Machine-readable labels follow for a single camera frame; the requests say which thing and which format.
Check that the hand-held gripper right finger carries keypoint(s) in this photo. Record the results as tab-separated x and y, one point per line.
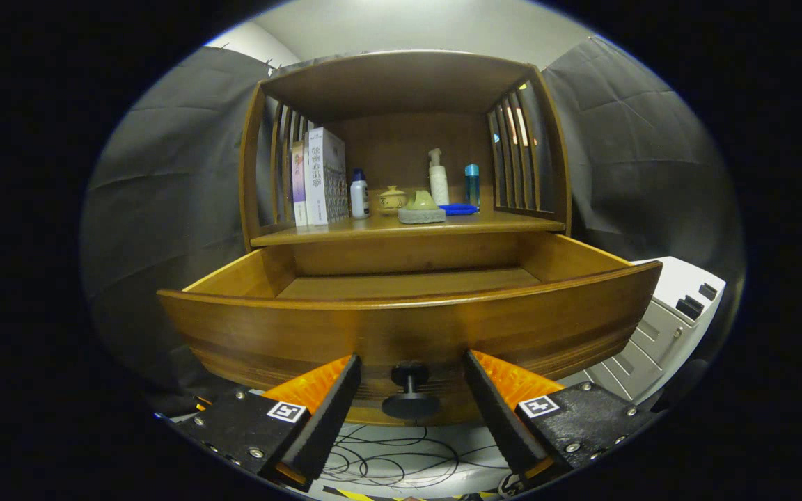
498	417

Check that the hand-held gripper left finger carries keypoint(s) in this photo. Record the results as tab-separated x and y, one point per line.
324	417

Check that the wooden drawer with black knob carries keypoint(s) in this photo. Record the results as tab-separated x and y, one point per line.
289	341

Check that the wooden countertop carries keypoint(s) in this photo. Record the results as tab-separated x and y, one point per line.
373	226

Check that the white filing cabinet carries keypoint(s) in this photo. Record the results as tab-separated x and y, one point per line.
672	306

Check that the wooden cabinet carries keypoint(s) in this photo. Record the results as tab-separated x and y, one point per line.
401	83

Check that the blue folded cloth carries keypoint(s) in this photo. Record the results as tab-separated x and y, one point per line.
460	209

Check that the white bottle with blue cap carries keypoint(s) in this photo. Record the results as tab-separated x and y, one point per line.
359	198

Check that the yellow lidded teacup with saucer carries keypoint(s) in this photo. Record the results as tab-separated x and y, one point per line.
392	200

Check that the clear bottle with blue cap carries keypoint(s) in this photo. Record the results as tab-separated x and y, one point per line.
472	188

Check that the thin purple book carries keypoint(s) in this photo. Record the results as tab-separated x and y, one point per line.
299	184

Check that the grey white patterned book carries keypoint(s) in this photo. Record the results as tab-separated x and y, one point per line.
323	177

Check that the white pump bottle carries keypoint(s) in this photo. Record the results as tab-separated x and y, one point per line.
438	184

